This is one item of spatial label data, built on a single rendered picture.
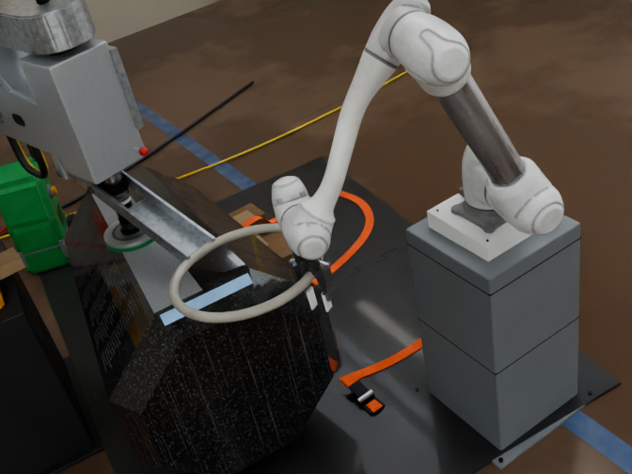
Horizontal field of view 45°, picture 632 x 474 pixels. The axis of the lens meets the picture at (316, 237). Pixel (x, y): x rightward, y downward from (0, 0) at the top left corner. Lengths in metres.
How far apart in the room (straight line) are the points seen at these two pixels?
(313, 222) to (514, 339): 0.93
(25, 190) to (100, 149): 1.76
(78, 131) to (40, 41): 0.29
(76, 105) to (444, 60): 1.22
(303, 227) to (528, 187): 0.64
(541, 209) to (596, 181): 2.08
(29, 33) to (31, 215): 2.01
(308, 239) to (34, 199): 2.62
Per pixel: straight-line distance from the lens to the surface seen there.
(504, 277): 2.38
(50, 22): 2.44
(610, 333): 3.34
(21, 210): 4.35
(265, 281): 2.54
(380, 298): 3.54
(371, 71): 2.00
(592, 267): 3.66
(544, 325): 2.67
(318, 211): 1.93
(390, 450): 2.92
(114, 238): 2.85
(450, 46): 1.80
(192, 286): 2.51
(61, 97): 2.50
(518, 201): 2.18
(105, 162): 2.61
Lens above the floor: 2.28
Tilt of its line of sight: 34 degrees down
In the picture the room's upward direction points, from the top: 13 degrees counter-clockwise
